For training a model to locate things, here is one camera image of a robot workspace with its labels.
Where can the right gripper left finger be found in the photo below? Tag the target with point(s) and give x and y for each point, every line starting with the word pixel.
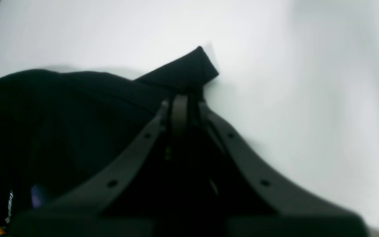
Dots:
pixel 78 213

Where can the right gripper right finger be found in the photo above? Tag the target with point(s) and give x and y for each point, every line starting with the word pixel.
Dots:
pixel 296 212

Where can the black graphic T-shirt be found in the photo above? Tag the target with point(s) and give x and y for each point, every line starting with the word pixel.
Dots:
pixel 57 129

